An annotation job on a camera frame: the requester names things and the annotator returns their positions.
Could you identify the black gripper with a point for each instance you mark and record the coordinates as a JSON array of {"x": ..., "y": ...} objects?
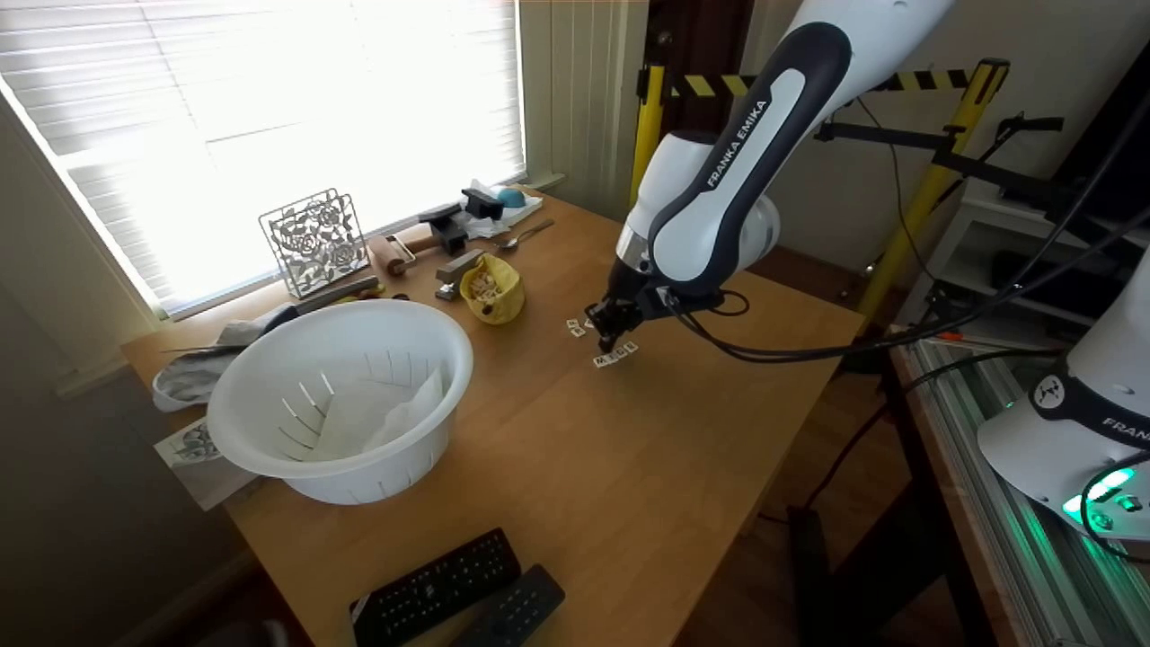
[{"x": 630, "y": 292}]

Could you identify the white letter M tile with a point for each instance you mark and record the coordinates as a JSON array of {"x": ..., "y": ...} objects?
[{"x": 599, "y": 362}]

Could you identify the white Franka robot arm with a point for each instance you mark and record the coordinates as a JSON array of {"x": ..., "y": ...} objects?
[{"x": 732, "y": 183}]

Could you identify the white letter F tile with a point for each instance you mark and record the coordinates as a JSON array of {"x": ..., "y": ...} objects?
[{"x": 574, "y": 328}]

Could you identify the yellow plastic bowl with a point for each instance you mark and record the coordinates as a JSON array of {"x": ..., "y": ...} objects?
[{"x": 504, "y": 309}]

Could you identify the metal spoon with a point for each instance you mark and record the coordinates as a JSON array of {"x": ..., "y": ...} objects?
[{"x": 527, "y": 235}]

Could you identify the white flat tray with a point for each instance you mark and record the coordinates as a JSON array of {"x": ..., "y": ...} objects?
[{"x": 518, "y": 216}]

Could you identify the gray metal block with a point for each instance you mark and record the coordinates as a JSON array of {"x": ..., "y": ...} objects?
[{"x": 459, "y": 273}]

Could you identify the teal object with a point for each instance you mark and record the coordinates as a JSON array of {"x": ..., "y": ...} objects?
[{"x": 512, "y": 196}]

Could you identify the black boxy device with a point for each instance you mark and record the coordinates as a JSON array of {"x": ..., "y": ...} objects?
[{"x": 484, "y": 203}]

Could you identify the black round-bodied tool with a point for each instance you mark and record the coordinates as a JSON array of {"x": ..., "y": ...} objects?
[{"x": 444, "y": 228}]

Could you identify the brown wooden block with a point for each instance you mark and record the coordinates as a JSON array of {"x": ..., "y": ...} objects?
[{"x": 393, "y": 257}]

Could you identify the yellow black striped bar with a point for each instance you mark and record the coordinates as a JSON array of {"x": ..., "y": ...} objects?
[{"x": 706, "y": 88}]

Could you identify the dark long tool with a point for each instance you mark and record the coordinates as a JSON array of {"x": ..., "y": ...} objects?
[{"x": 334, "y": 292}]

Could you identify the large white plastic bowl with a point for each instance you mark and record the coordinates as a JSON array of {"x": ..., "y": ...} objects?
[{"x": 361, "y": 468}]

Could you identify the small black remote control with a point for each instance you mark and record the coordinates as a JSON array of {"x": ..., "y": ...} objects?
[{"x": 515, "y": 610}]

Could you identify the large black remote control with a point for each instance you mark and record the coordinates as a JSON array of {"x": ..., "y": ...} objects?
[{"x": 435, "y": 589}]

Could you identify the QR code marker card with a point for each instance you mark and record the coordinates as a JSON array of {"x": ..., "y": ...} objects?
[{"x": 313, "y": 239}]

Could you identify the white shelf unit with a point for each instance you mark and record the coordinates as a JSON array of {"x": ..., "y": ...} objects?
[{"x": 974, "y": 235}]

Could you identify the white window blinds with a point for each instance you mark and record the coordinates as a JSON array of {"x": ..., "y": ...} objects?
[{"x": 301, "y": 110}]

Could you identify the white gray cloth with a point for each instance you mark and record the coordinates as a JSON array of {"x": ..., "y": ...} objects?
[{"x": 193, "y": 373}]

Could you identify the printed paper card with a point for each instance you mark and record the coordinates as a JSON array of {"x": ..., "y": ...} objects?
[{"x": 198, "y": 461}]

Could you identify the black device on shelf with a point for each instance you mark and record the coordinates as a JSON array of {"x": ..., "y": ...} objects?
[{"x": 1042, "y": 280}]

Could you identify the aluminium robot mounting platform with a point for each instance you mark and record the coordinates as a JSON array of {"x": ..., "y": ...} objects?
[{"x": 1017, "y": 578}]

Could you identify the black monitor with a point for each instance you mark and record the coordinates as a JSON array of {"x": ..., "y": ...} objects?
[{"x": 1118, "y": 147}]

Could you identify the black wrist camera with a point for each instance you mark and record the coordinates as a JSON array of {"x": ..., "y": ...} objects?
[{"x": 668, "y": 297}]

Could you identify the yellow post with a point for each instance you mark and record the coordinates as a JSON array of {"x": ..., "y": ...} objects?
[
  {"x": 649, "y": 101},
  {"x": 927, "y": 203}
]

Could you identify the white ribbed wall panel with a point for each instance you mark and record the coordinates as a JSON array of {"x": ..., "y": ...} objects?
[{"x": 579, "y": 95}]

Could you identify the black camera mount rod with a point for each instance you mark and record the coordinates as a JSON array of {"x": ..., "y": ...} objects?
[{"x": 1033, "y": 125}]

